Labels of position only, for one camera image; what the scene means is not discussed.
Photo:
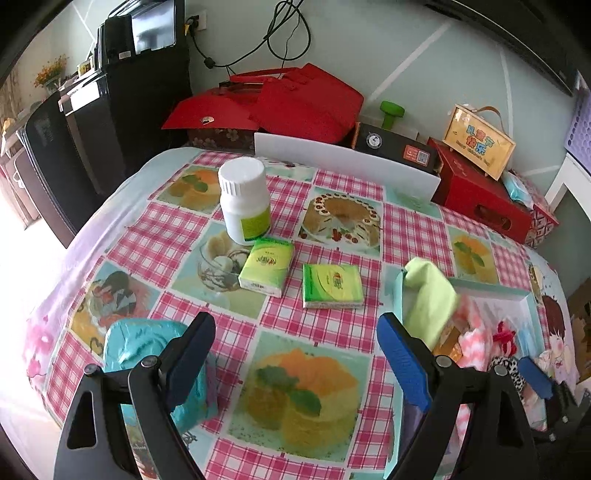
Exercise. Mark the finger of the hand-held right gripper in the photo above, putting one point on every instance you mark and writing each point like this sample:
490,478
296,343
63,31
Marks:
535,376

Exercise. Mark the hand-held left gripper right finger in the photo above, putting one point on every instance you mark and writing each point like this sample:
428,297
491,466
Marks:
406,364

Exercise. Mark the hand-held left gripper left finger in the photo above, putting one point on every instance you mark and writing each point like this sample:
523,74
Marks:
184,369

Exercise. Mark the leopard print scrunchie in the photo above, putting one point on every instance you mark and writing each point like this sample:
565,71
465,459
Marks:
515,369

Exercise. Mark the pink white striped towel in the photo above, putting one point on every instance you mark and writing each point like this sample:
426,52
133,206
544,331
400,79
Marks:
475,341

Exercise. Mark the light green cloth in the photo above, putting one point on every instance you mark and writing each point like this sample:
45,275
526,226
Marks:
429,295

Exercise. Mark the blue face mask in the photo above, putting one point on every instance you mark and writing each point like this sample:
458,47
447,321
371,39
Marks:
531,339

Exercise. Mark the teal cartoon tissue pack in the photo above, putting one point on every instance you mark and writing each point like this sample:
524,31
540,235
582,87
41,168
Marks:
138,341

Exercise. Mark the red fabric flower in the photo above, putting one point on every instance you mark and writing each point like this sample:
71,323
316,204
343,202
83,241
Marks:
504,331

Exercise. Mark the cartoon printed bed sheet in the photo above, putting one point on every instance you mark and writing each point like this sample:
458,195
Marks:
554,323

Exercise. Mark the cardboard box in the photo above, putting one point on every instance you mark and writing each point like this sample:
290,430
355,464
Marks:
581,314

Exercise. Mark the pink plaid printed tablecloth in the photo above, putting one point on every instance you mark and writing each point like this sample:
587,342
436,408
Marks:
323,323

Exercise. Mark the green tissue packet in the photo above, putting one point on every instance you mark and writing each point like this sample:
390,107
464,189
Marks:
333,284
268,265

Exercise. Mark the patterned red box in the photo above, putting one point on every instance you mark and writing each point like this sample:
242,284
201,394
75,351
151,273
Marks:
545,221

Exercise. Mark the red carton box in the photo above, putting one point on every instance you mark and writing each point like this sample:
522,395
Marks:
475,198

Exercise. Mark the white plastic bottle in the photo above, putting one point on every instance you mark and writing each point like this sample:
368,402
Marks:
242,198

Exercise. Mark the pack of blue masks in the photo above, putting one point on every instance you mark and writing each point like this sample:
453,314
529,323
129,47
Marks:
517,187

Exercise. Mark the black box with gauge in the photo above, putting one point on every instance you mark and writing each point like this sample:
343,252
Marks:
397,147

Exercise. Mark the dark floral box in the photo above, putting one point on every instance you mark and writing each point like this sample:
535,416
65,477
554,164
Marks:
217,137

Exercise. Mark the black tower appliance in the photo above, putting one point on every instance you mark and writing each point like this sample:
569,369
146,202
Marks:
55,161

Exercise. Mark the green dumbbell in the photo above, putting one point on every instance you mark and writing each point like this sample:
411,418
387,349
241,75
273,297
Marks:
391,113

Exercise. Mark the purple plastic basket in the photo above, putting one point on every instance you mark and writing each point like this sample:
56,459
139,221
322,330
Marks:
579,124

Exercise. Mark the flat red paper bag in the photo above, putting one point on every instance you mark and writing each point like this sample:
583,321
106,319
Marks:
207,113

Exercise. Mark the black cabinet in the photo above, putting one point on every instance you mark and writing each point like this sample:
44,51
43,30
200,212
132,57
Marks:
138,115

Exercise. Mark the large red gift bag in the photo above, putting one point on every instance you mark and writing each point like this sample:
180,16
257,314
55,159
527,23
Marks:
309,101

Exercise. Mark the yellow flower bouquet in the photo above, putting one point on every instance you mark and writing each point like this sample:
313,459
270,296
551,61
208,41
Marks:
48,74

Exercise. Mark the black monitor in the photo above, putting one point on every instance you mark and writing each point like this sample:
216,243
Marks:
154,27

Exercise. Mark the white furniture frame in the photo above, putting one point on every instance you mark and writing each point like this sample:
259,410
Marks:
565,180

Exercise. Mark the white wall socket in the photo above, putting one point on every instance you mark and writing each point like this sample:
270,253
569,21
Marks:
196,21

